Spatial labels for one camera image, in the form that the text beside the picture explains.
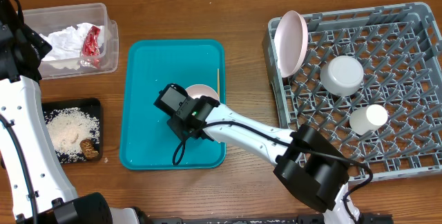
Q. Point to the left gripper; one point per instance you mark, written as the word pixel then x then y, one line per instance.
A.
pixel 35 39

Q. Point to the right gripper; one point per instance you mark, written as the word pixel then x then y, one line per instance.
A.
pixel 173 122

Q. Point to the pink bowl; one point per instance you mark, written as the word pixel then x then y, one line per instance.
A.
pixel 199 90

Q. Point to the white napkin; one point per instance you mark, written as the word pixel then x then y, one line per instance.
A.
pixel 67 45

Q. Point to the wooden chopstick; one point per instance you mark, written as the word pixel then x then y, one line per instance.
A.
pixel 218 82

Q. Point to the red snack wrapper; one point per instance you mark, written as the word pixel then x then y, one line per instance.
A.
pixel 90 49

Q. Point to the rice leftovers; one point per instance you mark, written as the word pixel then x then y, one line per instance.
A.
pixel 67 128

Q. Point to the brown food piece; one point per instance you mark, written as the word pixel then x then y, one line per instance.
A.
pixel 88 149

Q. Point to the pink plate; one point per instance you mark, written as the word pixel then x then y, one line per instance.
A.
pixel 291 40

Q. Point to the grey bowl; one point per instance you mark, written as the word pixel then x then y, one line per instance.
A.
pixel 342 76

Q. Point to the cream paper cup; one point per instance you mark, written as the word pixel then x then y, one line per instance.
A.
pixel 368 118

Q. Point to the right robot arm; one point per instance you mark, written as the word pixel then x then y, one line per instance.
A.
pixel 309 167

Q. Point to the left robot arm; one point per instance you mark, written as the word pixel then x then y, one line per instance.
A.
pixel 41 191

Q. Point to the grey dishwasher rack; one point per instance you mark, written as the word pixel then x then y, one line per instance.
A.
pixel 399 47

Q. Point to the teal serving tray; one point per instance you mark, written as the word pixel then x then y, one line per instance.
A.
pixel 147 142

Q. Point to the clear plastic bin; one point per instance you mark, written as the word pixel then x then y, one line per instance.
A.
pixel 47 20

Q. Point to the black tray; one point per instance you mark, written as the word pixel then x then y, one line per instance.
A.
pixel 89 105

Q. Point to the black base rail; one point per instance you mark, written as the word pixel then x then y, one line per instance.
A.
pixel 301 219

